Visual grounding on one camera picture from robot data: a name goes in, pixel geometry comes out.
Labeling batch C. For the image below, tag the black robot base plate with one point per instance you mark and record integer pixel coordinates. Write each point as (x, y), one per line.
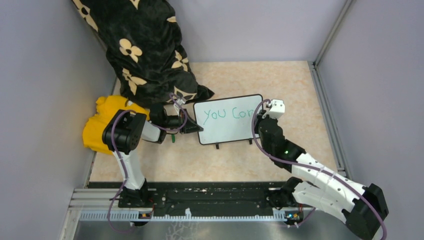
(209, 199)

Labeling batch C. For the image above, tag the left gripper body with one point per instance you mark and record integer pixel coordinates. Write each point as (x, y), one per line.
(175, 121)

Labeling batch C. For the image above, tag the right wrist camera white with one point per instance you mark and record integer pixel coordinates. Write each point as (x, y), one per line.
(275, 109)

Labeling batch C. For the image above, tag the yellow cloth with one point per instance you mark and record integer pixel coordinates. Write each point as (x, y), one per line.
(106, 108)

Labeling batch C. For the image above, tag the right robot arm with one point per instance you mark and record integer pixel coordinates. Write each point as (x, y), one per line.
(362, 209)

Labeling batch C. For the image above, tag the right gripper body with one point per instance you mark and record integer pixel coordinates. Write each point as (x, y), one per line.
(267, 147)

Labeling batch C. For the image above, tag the white whiteboard black frame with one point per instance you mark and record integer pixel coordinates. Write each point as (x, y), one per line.
(227, 119)

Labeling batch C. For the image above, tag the black floral blanket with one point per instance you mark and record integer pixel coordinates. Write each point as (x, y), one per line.
(144, 47)

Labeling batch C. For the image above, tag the aluminium frame rail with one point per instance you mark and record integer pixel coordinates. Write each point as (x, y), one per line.
(339, 154)

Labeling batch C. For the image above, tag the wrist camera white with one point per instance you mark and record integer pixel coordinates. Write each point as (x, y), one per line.
(178, 103)
(275, 109)

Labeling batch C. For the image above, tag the white slotted cable duct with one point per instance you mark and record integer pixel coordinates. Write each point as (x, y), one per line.
(136, 216)

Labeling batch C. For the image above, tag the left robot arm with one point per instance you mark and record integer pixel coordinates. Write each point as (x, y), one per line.
(122, 136)

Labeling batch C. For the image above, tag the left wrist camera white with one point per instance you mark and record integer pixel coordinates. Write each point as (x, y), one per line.
(178, 103)

